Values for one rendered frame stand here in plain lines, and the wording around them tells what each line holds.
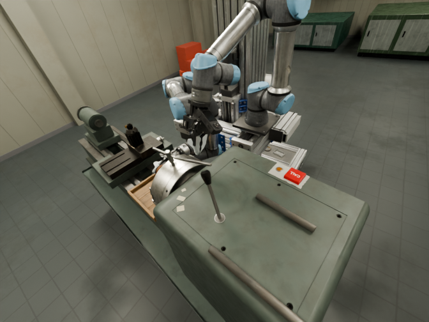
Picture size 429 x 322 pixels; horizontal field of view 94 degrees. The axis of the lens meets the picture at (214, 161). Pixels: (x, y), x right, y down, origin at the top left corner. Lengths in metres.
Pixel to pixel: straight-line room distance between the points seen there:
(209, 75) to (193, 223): 0.49
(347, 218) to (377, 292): 1.44
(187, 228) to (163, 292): 1.34
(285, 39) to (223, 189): 0.67
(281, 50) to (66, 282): 2.39
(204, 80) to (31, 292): 2.34
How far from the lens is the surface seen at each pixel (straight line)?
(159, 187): 0.92
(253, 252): 0.63
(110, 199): 1.95
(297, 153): 2.57
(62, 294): 2.40
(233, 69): 0.80
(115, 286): 2.17
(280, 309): 0.57
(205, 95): 0.72
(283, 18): 0.99
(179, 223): 0.70
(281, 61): 1.04
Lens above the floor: 1.83
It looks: 42 degrees down
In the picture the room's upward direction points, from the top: 7 degrees counter-clockwise
